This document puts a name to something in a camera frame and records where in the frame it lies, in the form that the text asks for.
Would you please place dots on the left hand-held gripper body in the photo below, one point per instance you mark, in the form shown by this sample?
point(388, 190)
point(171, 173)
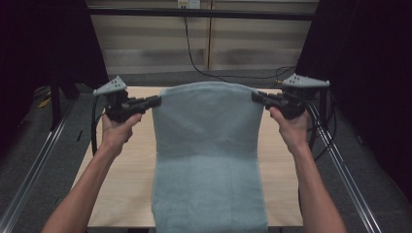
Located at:
point(118, 103)

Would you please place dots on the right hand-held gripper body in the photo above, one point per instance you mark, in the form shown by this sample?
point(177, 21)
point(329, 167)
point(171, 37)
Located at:
point(294, 97)

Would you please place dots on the light blue towel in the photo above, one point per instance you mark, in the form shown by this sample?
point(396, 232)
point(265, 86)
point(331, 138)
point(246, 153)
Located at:
point(209, 155)

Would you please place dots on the person's left hand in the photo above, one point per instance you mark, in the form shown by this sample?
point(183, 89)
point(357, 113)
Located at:
point(117, 134)

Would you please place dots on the person's right hand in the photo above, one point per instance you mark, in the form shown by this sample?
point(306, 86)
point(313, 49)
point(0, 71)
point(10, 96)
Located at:
point(293, 129)

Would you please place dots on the black metal stand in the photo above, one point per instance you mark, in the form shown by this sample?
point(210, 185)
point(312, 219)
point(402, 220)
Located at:
point(55, 106)

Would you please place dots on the yellow object on floor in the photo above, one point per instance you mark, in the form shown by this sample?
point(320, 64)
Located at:
point(44, 102)

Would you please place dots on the black curtain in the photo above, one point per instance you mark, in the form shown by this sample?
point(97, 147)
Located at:
point(372, 81)
point(39, 42)

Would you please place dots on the black horizontal bar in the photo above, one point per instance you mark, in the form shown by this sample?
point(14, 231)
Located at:
point(200, 13)

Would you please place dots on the metal floor rail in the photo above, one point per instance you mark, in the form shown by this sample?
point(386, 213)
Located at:
point(346, 174)
point(35, 168)

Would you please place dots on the white wall socket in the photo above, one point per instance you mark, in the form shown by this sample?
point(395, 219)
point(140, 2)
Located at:
point(188, 3)

